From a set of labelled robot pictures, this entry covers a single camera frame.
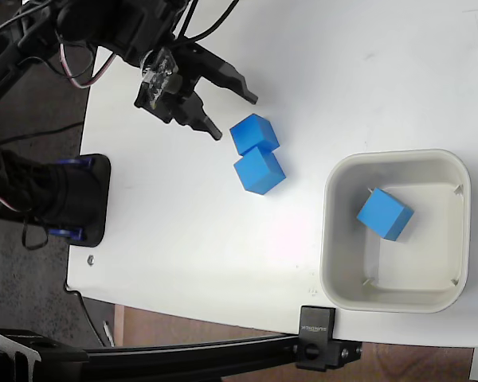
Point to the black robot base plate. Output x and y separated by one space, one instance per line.
97 199

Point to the black table clamp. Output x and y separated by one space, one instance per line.
316 338

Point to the gripper camera circuit board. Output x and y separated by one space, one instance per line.
157 77

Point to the small metal nut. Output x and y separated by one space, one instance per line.
91 260

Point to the black six-joint robot arm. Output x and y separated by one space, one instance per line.
103 22

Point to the white square plastic bin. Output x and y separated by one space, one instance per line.
334 238

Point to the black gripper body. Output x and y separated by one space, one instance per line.
185 79

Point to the blue cube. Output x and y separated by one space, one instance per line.
257 169
251 131
382 215

